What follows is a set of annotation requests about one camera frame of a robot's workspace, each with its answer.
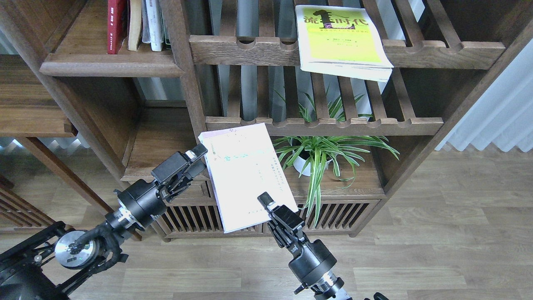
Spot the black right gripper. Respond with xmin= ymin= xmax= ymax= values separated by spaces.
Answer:
xmin=257 ymin=192 xmax=337 ymax=288

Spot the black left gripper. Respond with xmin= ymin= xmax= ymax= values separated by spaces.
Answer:
xmin=117 ymin=144 xmax=208 ymax=230

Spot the pale purple book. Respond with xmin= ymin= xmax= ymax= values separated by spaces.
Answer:
xmin=199 ymin=123 xmax=298 ymax=233

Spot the red cover book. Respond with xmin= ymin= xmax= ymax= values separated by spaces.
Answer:
xmin=107 ymin=0 xmax=128 ymax=55

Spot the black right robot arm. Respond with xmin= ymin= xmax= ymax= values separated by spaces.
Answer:
xmin=258 ymin=192 xmax=351 ymax=300

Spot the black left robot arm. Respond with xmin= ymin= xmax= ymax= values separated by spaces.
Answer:
xmin=0 ymin=144 xmax=207 ymax=300

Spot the wooden side shelf unit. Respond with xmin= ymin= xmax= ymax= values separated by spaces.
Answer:
xmin=1 ymin=55 xmax=117 ymax=232

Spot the white plant pot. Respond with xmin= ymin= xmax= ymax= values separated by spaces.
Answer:
xmin=293 ymin=150 xmax=315 ymax=177

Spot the green spider plant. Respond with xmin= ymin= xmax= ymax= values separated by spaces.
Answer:
xmin=273 ymin=85 xmax=401 ymax=227

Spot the green spine upright book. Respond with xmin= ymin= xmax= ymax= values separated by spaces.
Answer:
xmin=162 ymin=24 xmax=172 ymax=50

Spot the dark wooden bookshelf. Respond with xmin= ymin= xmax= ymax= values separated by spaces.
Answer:
xmin=1 ymin=0 xmax=532 ymax=237

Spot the tan spine upright book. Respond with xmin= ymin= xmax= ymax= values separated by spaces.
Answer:
xmin=127 ymin=0 xmax=144 ymax=51

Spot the yellow cover book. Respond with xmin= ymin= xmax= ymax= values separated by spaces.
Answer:
xmin=295 ymin=5 xmax=393 ymax=82

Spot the white curtain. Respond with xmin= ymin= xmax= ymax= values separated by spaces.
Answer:
xmin=436 ymin=42 xmax=533 ymax=152

